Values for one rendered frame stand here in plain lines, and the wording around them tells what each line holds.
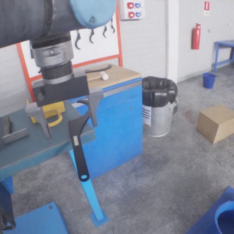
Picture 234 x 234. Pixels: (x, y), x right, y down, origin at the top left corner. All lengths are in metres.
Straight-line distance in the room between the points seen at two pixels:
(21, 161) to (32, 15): 0.48
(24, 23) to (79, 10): 0.07
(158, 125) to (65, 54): 1.83
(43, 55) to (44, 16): 0.16
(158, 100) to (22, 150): 1.52
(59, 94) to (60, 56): 0.09
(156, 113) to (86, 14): 1.83
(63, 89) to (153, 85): 1.88
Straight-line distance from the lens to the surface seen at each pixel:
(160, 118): 2.04
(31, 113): 0.44
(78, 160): 0.49
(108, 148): 1.63
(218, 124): 2.12
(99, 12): 0.25
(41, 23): 0.22
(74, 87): 0.40
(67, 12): 0.23
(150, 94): 1.85
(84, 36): 2.43
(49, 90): 0.40
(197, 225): 1.57
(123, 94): 1.43
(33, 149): 0.61
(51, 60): 0.36
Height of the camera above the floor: 1.41
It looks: 32 degrees down
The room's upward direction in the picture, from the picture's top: 6 degrees counter-clockwise
